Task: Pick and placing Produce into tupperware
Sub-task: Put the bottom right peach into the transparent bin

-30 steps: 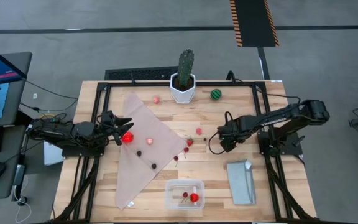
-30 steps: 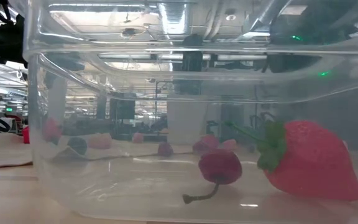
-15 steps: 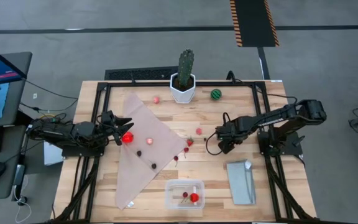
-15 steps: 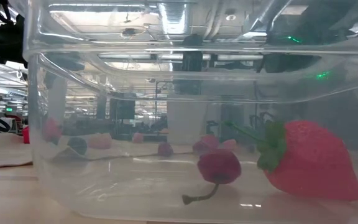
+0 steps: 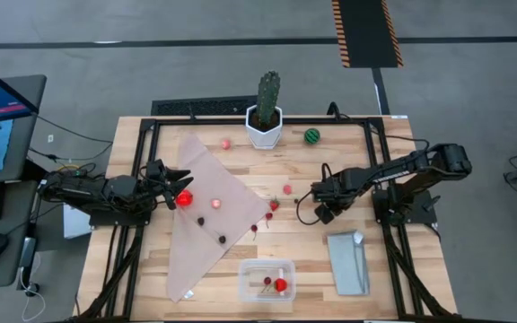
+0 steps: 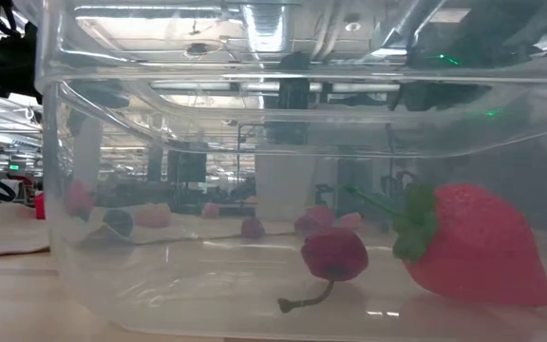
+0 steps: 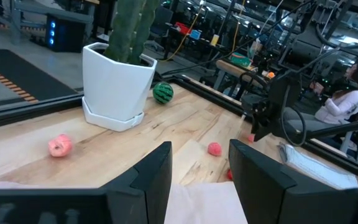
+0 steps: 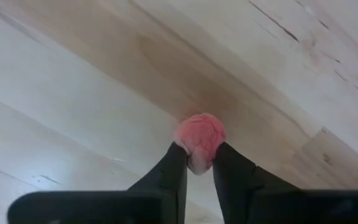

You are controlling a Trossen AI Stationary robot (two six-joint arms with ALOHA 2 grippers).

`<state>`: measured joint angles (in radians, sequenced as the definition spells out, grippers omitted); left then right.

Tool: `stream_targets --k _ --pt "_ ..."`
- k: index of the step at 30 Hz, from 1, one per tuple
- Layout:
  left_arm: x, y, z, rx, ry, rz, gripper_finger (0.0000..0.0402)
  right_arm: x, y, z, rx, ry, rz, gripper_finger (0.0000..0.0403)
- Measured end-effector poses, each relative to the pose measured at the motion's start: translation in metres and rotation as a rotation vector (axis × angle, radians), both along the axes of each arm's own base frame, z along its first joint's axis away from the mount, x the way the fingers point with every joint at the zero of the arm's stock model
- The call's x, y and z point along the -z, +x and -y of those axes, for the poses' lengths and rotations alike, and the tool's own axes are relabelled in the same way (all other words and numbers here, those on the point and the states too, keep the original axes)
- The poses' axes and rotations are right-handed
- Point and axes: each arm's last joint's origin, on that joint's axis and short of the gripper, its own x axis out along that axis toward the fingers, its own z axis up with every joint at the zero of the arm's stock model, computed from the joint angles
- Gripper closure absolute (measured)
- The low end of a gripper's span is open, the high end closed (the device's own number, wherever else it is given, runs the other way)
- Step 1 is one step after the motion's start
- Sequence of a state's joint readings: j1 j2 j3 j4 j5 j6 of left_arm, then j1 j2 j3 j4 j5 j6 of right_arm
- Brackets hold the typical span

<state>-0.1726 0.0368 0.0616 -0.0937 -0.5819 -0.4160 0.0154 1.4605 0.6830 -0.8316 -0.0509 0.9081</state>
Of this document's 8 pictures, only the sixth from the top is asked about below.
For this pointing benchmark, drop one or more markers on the small pink toy fruit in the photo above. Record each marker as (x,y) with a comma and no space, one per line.
(210,210)
(349,220)

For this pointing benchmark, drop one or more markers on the red toy cherry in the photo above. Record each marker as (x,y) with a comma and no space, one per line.
(314,219)
(335,254)
(252,228)

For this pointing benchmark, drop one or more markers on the red toy strawberry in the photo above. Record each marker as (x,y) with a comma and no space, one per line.
(482,247)

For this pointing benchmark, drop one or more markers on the black monitor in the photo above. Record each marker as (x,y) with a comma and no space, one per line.
(186,166)

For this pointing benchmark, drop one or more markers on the clear plastic container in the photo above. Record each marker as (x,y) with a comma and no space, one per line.
(207,285)

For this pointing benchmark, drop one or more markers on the green lit sign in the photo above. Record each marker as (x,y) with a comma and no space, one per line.
(13,166)

